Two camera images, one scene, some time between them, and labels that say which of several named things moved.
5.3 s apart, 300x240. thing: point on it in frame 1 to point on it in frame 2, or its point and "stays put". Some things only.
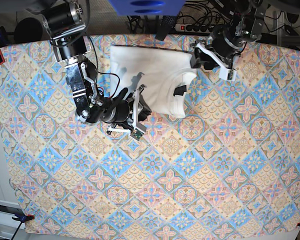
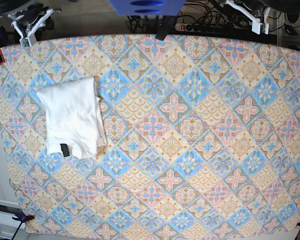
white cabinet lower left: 3,226 stays put
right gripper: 224,45 to 259,24
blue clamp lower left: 23,218 stays put
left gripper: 132,109 to 26,22
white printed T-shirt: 160,71 to 74,122
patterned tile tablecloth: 237,163 stays put
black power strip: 194,28 stays put
